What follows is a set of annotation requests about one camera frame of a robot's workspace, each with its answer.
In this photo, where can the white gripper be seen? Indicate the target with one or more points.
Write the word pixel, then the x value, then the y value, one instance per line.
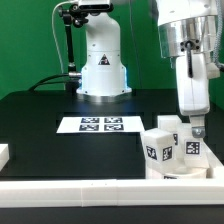
pixel 193 92

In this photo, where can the white round stool seat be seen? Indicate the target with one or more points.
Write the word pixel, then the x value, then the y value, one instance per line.
pixel 174 171

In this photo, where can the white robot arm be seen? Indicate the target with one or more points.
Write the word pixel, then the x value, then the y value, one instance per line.
pixel 189 34

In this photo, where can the white U-shaped obstacle fence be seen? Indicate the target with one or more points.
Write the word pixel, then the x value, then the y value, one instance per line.
pixel 111 192

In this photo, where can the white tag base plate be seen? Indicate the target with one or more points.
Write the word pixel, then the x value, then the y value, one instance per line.
pixel 109 124

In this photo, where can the black camera on mount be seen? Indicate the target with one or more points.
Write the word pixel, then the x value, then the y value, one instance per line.
pixel 95 6

